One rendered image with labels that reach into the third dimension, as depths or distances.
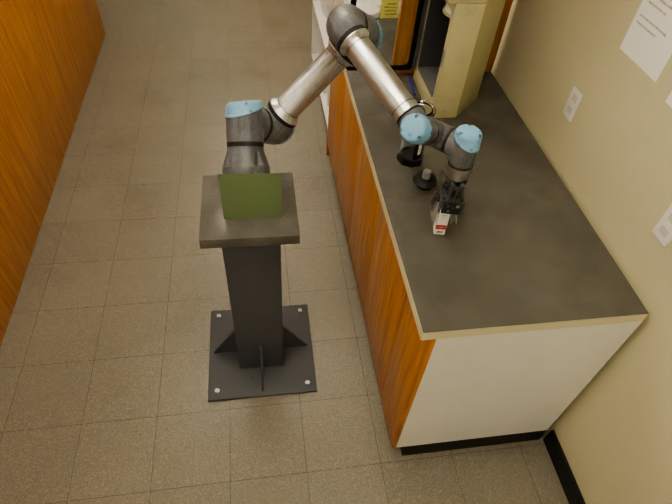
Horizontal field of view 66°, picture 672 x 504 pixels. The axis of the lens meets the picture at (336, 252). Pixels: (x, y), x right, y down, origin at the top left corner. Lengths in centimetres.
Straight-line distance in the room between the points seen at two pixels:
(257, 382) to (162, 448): 47
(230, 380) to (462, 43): 170
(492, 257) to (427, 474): 101
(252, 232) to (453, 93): 104
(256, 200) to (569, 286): 101
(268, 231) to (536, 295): 86
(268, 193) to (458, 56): 95
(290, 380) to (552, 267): 125
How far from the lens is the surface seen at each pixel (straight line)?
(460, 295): 160
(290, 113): 175
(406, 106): 142
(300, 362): 247
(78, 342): 274
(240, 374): 245
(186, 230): 307
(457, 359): 167
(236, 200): 169
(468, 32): 214
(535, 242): 184
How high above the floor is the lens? 215
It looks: 48 degrees down
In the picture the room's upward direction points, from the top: 5 degrees clockwise
